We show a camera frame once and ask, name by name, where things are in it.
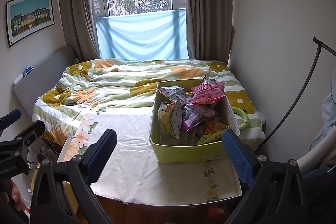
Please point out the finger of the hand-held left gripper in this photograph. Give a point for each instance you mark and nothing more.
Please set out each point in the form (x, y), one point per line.
(31, 130)
(11, 116)

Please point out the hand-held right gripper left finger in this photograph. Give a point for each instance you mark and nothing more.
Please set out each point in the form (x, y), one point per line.
(102, 155)

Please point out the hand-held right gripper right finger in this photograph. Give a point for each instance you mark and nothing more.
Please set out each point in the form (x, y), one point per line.
(236, 158)

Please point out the green cardboard box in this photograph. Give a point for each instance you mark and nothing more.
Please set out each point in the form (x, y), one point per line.
(183, 153)

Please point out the purple snack bag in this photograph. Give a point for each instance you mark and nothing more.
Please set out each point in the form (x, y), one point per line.
(193, 119)

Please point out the pile of snack packets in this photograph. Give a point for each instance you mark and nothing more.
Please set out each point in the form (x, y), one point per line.
(207, 95)

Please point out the person's left hand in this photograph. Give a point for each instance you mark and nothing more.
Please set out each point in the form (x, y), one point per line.
(15, 195)

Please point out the small white box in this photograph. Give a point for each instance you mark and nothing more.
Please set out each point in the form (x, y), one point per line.
(18, 79)

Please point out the small blue white item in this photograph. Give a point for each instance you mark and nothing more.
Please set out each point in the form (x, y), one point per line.
(28, 70)

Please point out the grey bed headboard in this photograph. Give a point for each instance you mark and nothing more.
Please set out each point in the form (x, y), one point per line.
(44, 71)

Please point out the floral striped quilt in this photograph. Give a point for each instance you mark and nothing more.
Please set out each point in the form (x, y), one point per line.
(118, 82)

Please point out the pale grey cloth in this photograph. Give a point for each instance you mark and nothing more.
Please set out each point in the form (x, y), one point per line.
(326, 119)

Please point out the framed houses picture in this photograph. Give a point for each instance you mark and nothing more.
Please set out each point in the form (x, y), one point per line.
(30, 16)

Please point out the brown curtain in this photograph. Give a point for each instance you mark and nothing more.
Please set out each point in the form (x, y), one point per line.
(78, 8)
(210, 3)

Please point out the light blue cloth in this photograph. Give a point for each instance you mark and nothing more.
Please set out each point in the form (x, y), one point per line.
(141, 35)

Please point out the black curved rod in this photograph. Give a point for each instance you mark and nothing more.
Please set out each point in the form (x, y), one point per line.
(318, 49)

